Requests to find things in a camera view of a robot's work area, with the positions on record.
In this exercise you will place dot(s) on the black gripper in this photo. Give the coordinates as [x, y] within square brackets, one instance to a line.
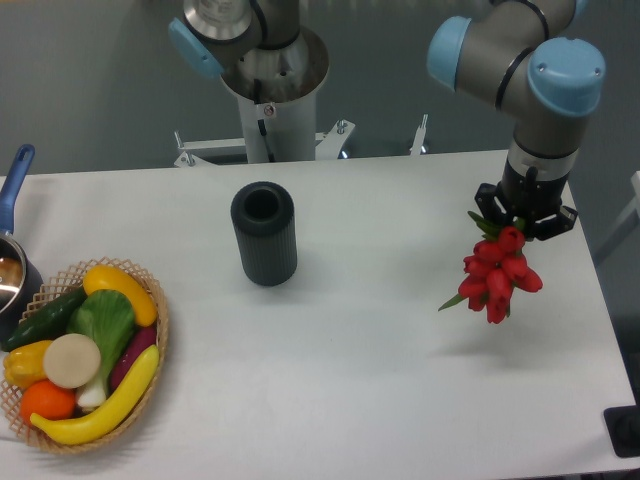
[530, 196]

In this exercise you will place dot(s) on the red tulip bouquet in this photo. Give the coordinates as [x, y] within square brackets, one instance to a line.
[495, 269]

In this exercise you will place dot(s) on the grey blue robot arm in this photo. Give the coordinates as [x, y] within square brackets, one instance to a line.
[516, 59]

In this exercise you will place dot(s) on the black device at table edge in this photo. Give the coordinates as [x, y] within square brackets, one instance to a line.
[623, 429]

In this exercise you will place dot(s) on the dark grey ribbed vase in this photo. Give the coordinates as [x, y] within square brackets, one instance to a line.
[263, 218]

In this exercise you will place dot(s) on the purple eggplant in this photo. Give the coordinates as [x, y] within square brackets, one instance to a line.
[140, 341]

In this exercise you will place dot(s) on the green bok choy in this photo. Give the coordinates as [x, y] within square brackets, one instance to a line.
[106, 317]

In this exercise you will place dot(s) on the woven wicker basket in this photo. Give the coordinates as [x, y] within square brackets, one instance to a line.
[65, 282]

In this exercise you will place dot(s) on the beige round disc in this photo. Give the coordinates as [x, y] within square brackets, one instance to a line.
[71, 361]

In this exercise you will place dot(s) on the green cucumber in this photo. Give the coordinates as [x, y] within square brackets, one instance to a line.
[48, 322]

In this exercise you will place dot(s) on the yellow banana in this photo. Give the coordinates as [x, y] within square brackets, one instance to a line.
[111, 413]

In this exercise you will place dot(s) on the orange fruit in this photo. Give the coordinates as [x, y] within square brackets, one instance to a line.
[47, 400]

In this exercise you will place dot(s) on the yellow bell pepper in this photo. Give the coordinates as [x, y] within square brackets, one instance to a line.
[24, 366]

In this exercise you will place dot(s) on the white metal frame bracket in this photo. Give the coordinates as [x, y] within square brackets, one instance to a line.
[337, 143]

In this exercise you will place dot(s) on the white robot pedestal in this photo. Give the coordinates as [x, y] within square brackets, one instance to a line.
[276, 94]

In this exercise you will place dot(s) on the blue handled saucepan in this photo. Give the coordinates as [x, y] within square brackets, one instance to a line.
[20, 280]

